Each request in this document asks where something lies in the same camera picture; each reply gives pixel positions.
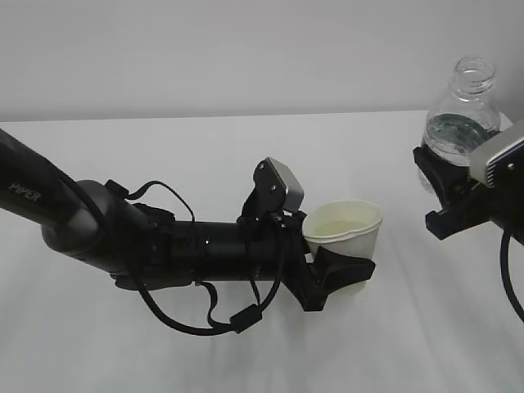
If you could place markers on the white paper cup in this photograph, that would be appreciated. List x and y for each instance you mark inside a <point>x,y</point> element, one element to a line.
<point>345,227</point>

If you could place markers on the clear water bottle green label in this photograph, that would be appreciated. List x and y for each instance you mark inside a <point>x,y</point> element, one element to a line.
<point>466,114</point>

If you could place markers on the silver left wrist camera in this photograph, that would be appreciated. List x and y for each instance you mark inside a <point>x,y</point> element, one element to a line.
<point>292,190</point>

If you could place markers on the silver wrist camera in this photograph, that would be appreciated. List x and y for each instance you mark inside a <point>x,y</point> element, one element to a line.
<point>500,152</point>
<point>292,190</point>

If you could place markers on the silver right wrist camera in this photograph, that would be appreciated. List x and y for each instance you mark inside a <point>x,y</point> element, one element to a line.
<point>500,152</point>

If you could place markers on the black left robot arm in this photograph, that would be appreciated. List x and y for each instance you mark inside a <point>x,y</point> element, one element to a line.
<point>104,225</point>

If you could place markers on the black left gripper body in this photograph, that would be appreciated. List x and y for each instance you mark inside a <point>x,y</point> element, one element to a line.
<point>291,269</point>

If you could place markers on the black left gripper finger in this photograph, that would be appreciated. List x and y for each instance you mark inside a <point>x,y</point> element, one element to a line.
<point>335,271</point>
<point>294,222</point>

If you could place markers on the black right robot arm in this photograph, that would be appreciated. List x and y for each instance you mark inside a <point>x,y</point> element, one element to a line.
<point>512,200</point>

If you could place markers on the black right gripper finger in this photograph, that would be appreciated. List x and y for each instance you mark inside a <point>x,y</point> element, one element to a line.
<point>449,182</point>

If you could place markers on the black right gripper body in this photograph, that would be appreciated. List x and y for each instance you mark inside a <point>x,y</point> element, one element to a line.
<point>464,207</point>

